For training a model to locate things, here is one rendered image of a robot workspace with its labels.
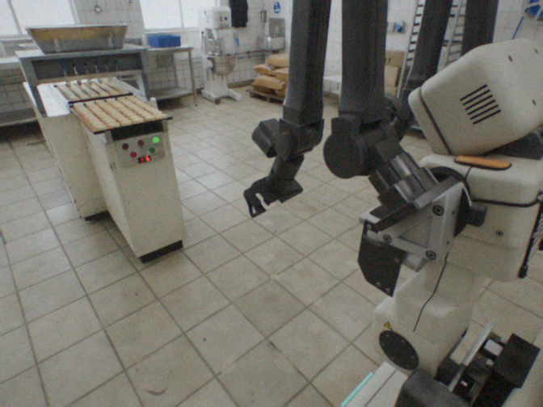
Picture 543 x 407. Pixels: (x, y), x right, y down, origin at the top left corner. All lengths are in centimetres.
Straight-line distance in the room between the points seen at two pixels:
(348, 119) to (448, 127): 18
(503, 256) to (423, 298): 20
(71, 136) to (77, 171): 25
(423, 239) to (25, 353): 191
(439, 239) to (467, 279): 26
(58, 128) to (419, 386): 235
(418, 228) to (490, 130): 18
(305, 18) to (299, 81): 9
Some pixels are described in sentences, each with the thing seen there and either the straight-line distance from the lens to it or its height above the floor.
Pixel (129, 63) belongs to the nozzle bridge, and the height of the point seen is 109.
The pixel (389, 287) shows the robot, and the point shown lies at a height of 91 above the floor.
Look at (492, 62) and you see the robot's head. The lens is 59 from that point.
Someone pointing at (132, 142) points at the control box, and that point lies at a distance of 187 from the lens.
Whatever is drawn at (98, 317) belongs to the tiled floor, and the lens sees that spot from 208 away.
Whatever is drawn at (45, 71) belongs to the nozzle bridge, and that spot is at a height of 108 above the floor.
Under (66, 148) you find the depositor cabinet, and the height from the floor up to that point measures 62.
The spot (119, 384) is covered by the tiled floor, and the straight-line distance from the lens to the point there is 178.
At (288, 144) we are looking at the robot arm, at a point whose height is 122.
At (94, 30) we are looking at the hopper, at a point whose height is 130.
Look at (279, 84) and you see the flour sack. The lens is 553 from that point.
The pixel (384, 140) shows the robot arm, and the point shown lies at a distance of 55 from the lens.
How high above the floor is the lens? 144
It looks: 32 degrees down
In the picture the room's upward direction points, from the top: straight up
